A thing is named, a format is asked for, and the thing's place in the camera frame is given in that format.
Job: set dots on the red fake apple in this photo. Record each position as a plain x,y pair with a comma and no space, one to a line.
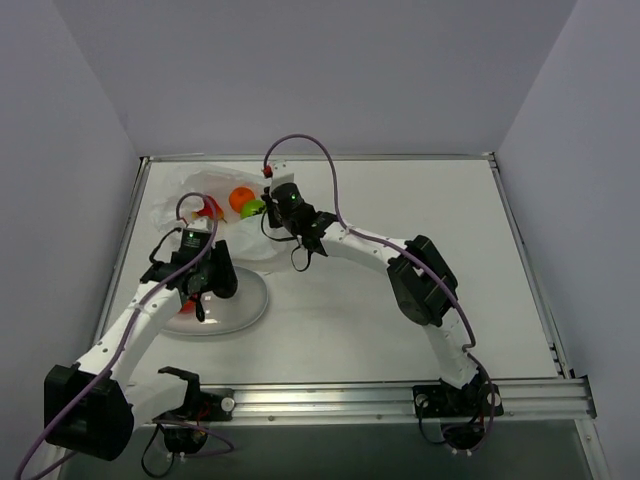
188,308

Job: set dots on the orange fake fruit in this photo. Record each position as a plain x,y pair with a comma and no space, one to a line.
239,197

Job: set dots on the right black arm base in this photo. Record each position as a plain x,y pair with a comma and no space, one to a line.
467,415

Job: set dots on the aluminium mounting rail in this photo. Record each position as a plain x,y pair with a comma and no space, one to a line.
392,402

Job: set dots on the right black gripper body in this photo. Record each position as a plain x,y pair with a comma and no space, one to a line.
273,211

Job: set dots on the white plastic bag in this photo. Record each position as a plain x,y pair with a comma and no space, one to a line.
246,237

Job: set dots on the green fake fruit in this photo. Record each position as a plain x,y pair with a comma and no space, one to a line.
252,208

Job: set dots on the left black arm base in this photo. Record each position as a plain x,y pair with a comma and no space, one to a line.
186,430

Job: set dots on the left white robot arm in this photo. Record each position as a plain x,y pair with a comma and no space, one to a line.
90,407

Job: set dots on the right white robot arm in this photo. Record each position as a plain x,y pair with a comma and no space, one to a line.
423,285

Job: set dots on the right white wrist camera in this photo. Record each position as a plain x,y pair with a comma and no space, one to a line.
278,173

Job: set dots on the white oval plate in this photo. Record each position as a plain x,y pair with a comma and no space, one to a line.
225,316

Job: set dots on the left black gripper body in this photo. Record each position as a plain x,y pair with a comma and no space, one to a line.
198,298

